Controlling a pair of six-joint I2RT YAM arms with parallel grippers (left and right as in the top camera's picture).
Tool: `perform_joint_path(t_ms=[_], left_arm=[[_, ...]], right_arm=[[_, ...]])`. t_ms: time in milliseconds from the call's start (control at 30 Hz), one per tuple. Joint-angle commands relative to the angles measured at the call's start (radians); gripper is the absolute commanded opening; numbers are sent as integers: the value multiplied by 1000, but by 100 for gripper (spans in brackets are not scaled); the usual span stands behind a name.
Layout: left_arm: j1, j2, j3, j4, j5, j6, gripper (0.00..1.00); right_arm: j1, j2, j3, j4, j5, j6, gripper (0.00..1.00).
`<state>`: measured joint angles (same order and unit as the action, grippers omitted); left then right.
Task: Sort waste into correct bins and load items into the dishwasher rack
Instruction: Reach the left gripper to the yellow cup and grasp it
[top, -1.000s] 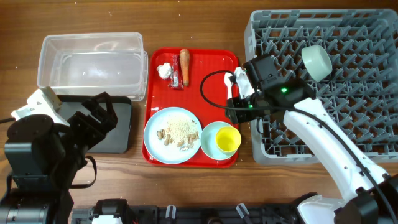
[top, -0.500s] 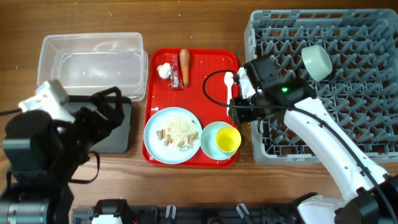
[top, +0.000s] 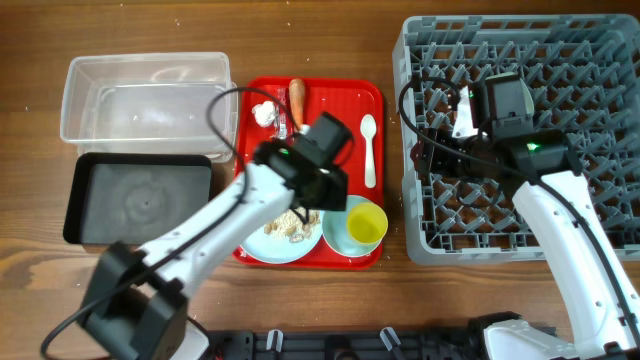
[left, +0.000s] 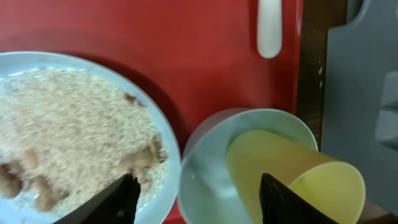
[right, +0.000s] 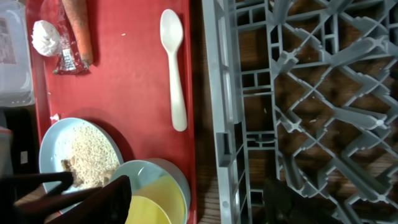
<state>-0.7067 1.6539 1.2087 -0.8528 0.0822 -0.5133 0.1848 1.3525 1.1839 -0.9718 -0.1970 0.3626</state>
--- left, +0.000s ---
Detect peanut shell food scraps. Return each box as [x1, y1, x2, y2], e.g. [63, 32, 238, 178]
[1, 69, 168, 212]

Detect yellow plastic cup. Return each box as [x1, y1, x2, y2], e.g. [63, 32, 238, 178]
[226, 129, 366, 223]

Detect red plastic serving tray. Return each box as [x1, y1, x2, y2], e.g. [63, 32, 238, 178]
[0, 0, 304, 224]

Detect grey dishwasher rack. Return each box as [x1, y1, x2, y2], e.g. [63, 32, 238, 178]
[321, 0, 397, 213]

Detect white plastic spoon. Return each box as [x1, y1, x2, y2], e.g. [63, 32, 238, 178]
[257, 0, 282, 58]

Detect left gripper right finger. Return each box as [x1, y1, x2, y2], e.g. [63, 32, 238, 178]
[259, 173, 337, 224]

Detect light blue small bowl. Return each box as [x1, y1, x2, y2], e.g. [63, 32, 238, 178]
[177, 108, 318, 224]

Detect large light blue plate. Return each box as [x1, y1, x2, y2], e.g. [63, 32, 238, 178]
[1, 52, 180, 223]

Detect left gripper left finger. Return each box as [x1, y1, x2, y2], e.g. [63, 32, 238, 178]
[55, 174, 141, 224]

